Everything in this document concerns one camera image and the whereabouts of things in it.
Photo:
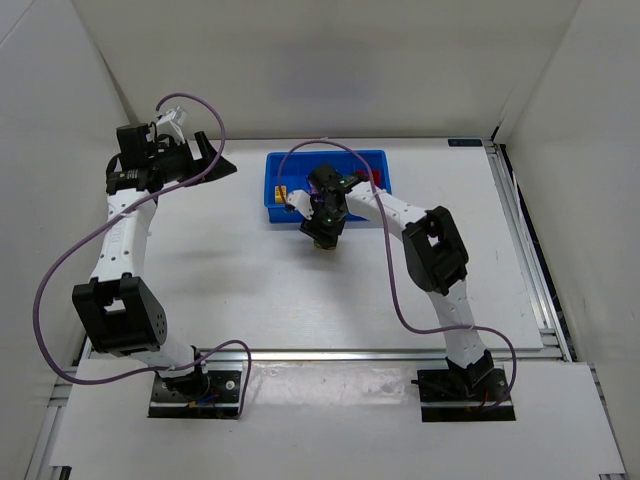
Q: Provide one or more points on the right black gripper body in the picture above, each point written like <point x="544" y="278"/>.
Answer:
<point x="322" y="235"/>

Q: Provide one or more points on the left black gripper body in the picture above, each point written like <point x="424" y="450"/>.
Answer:
<point x="195" y="160"/>

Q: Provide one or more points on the green lego plate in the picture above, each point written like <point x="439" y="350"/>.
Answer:
<point x="324" y="245"/>

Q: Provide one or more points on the yellow lego brick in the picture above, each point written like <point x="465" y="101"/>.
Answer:
<point x="280" y="194"/>

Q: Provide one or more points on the red oval lego brick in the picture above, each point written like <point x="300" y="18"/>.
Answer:
<point x="376" y="176"/>

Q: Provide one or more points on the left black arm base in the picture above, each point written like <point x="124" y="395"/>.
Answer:
<point x="206" y="393"/>

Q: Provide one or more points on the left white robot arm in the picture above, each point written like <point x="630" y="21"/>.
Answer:
<point x="119" y="312"/>

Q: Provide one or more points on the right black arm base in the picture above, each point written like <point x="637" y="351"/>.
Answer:
<point x="445" y="399"/>

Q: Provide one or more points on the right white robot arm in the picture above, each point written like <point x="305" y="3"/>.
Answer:
<point x="435" y="255"/>

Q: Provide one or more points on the blue divided plastic bin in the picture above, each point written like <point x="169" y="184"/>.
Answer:
<point x="294" y="176"/>

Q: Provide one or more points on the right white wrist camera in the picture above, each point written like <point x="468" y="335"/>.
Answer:
<point x="300" y="201"/>

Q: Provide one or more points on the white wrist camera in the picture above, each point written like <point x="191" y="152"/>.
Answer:
<point x="170" y="123"/>
<point x="300" y="201"/>

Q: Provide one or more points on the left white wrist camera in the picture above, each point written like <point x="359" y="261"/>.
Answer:
<point x="170" y="123"/>

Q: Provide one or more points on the aluminium front rail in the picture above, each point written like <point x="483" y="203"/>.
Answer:
<point x="549" y="353"/>

